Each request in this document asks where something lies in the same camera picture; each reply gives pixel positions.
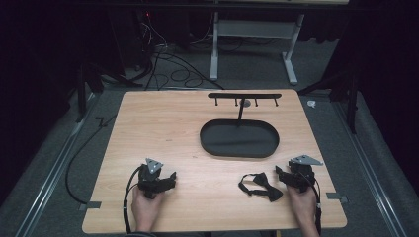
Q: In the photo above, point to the silver floor rail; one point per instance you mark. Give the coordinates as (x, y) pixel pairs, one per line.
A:
(56, 171)
(369, 171)

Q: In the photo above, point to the black hook stand with tray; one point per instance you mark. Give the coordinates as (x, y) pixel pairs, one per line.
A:
(239, 138)

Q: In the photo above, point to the black metal stand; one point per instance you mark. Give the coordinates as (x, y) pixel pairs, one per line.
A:
(352, 98)
(82, 89)

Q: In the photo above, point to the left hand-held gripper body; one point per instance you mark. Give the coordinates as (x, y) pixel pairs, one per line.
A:
(150, 179)

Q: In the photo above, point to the white crumpled scrap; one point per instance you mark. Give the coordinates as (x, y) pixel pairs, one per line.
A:
(311, 104)

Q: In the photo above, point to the person's left hand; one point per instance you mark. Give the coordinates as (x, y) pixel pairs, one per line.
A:
(146, 209)

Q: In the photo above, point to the black bow tie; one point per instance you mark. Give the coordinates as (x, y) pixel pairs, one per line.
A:
(262, 187)

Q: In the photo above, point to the white metal desk frame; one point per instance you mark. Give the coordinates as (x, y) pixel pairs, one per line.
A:
(253, 29)

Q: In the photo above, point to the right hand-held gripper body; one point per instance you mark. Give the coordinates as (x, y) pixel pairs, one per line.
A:
(303, 173)

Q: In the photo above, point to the grey tape piece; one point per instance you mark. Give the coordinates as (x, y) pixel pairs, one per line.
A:
(90, 205)
(336, 197)

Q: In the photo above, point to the person's right hand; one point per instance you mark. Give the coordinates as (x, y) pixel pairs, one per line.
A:
(303, 207)

